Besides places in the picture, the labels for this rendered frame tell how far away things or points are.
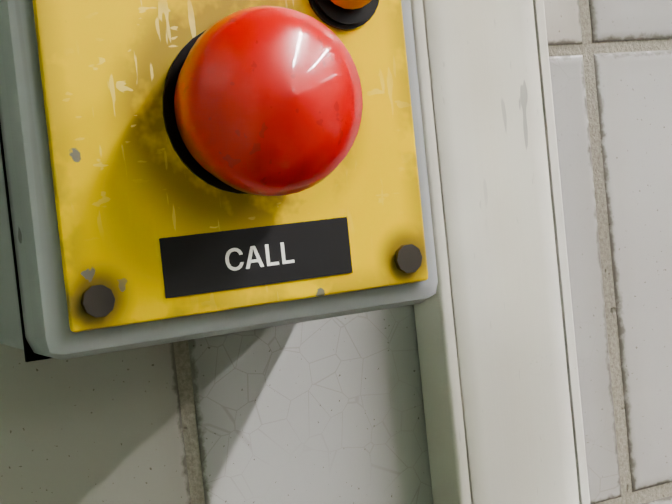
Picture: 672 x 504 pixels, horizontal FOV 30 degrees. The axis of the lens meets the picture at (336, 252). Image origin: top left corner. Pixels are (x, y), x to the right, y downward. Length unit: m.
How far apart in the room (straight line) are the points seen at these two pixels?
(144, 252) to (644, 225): 0.22
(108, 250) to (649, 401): 0.23
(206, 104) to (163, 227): 0.03
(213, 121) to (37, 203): 0.04
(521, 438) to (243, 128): 0.17
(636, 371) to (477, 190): 0.10
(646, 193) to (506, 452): 0.11
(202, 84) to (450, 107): 0.13
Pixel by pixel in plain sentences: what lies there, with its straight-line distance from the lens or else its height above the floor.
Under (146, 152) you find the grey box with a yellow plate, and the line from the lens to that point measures 0.27.
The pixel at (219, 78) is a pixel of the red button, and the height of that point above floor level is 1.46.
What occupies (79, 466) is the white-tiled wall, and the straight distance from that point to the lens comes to 0.35.
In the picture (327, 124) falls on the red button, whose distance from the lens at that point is 0.26.
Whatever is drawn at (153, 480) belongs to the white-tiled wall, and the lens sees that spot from 0.35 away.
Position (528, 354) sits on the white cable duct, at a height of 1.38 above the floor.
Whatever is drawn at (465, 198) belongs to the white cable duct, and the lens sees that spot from 0.37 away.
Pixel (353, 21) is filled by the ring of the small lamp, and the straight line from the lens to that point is 0.29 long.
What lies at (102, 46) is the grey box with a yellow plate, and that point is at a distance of 0.27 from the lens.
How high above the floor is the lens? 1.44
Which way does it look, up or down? 3 degrees down
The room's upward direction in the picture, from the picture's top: 6 degrees counter-clockwise
